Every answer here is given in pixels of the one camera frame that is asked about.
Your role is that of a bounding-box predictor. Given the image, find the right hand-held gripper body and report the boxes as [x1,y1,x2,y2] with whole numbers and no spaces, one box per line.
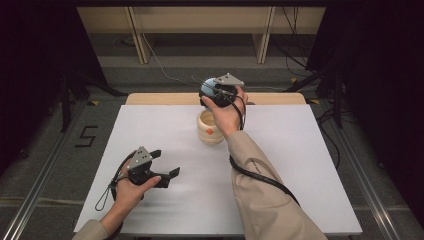
[199,72,245,108]

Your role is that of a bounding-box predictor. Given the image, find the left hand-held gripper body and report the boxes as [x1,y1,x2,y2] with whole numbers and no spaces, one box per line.
[126,145,160,187]

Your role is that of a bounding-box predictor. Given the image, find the cream ribbed cup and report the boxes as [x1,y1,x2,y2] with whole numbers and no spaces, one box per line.
[196,109,226,146]

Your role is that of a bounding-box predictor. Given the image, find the person's right hand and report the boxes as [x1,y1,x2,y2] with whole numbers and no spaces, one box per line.
[201,85,250,140]

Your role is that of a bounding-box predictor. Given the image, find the person's left hand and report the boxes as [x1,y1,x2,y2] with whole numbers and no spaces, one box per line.
[112,151,162,218]

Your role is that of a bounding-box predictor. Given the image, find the wooden table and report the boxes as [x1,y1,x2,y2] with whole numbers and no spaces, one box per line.
[125,92,307,106]

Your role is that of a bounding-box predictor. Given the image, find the wooden shelf unit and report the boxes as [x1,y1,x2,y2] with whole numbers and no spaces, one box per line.
[76,6,326,65]

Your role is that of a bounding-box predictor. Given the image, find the black metal stand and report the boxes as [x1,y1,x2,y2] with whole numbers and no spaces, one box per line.
[283,59,345,130]
[59,70,130,133]

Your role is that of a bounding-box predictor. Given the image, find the dark curtain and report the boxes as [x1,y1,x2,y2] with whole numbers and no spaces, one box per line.
[0,0,108,174]
[305,0,424,221]

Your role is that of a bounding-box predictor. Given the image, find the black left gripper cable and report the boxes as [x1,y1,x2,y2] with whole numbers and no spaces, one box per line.
[94,152,138,240]

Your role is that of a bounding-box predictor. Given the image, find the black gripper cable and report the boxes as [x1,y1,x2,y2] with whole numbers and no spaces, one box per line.
[94,152,138,240]
[191,74,301,207]

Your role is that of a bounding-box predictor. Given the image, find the black floor cables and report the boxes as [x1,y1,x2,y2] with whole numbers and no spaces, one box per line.
[269,6,322,78]

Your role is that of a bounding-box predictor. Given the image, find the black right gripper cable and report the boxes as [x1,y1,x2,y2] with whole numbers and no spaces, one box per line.
[191,74,301,207]

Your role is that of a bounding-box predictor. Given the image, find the metal floor rail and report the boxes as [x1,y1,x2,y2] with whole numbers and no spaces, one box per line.
[0,99,92,240]
[319,99,403,240]

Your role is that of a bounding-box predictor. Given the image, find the black cable beside table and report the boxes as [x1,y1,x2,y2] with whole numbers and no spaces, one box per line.
[316,106,343,170]

